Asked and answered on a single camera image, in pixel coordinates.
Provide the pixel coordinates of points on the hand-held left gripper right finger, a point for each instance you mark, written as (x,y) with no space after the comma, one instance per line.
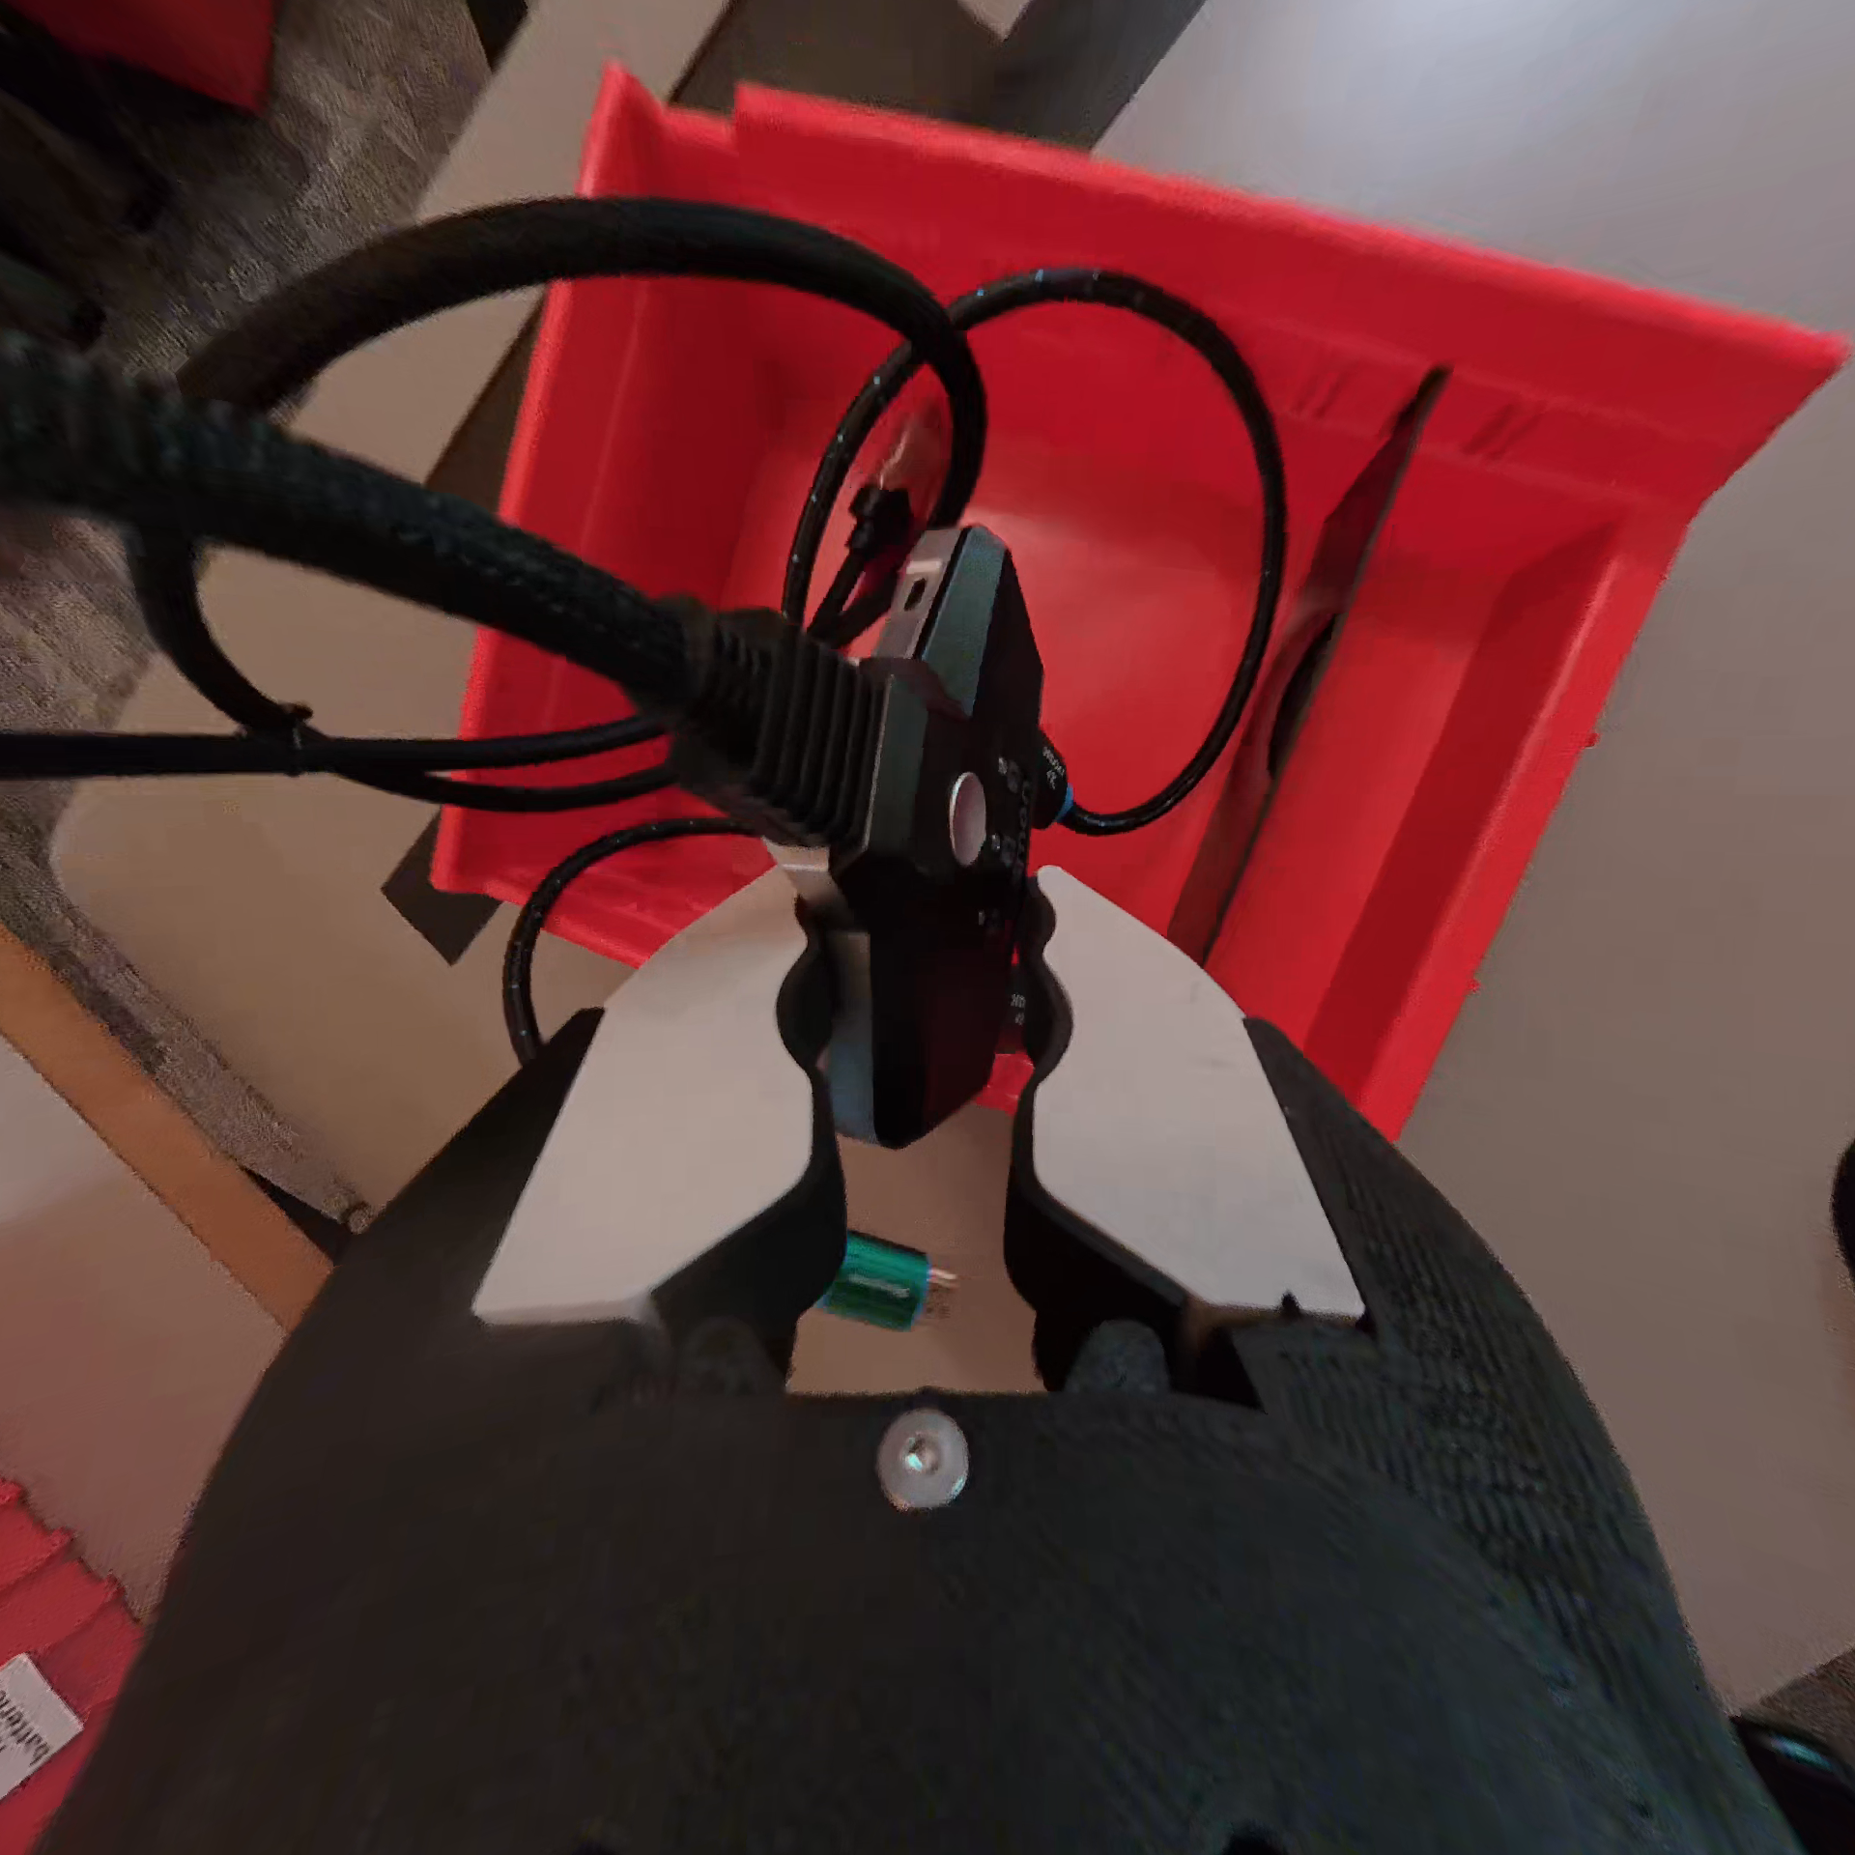
(1188,1145)

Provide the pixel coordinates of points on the red plastic bin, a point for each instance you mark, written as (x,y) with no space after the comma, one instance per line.
(1522,652)

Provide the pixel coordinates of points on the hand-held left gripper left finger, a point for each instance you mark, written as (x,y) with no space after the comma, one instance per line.
(650,1145)

